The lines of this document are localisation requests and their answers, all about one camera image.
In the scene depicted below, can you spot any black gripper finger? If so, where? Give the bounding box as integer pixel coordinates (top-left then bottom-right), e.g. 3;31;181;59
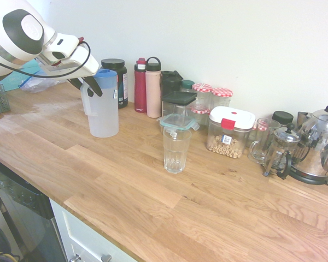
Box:
83;75;103;98
67;77;83;90

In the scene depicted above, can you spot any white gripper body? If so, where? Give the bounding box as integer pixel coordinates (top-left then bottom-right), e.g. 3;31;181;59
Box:
39;32;99;80

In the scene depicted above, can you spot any translucent pitcher with blue lid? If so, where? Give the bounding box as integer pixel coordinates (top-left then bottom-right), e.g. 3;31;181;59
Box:
80;68;120;138

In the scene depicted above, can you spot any red water bottle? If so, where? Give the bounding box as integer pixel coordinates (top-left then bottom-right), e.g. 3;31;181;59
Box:
133;57;148;113

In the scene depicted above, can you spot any pink water bottle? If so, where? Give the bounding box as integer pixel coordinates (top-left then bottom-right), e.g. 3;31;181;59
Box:
145;56;162;118

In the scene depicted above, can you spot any black protein powder tub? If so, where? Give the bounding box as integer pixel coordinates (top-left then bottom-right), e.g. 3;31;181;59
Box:
101;58;128;109

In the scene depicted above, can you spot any clear plastic bag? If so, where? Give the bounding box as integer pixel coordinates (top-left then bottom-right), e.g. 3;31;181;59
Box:
18;69;68;94

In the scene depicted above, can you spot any black shaker bottle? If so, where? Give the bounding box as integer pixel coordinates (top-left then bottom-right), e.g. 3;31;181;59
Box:
160;70;184;96

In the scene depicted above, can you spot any square container black lid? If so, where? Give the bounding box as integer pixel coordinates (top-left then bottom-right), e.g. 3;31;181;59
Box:
161;91;197;123

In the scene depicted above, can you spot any glass container teal lid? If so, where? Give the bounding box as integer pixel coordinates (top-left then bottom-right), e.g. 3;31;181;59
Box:
156;114;200;134

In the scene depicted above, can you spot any glass jar green lid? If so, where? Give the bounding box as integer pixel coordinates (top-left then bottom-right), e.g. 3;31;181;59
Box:
179;79;195;93

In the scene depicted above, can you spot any clear drinking glass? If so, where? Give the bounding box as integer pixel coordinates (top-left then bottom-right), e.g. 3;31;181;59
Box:
163;128;192;174

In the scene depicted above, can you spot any glass jar red checked lid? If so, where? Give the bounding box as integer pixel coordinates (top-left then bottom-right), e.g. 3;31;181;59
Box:
210;87;234;110
191;83;213;110

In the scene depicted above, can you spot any small jar red checked lid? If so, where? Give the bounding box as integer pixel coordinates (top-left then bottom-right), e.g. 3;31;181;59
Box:
191;107;211;125

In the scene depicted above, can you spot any cereal container white lid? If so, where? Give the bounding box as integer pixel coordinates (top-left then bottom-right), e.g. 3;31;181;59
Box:
206;106;256;159

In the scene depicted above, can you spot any black dishwasher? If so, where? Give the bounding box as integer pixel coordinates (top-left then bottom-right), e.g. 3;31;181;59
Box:
0;157;68;262

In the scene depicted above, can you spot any white cabinet drawer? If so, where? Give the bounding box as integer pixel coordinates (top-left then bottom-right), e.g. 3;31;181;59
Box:
49;199;139;262

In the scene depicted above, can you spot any clear glass mug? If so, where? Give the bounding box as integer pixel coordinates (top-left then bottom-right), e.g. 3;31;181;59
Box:
248;117;282;164

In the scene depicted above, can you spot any glass jar black lid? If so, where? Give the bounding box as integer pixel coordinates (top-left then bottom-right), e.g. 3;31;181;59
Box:
272;110;294;128

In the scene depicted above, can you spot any glass french press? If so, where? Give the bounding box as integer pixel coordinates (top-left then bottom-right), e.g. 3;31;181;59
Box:
263;122;301;180

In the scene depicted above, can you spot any shiny steel electric kettle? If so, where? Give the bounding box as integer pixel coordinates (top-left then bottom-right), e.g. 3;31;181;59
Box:
288;103;328;186

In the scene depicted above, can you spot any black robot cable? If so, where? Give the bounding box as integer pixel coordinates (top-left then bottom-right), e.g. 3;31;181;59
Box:
0;40;91;78

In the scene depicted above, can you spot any metal drawer handle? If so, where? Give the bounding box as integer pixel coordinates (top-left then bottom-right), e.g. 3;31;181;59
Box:
71;253;113;262

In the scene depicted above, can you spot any colourful cable bundle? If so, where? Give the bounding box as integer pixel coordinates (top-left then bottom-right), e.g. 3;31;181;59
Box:
0;251;21;262

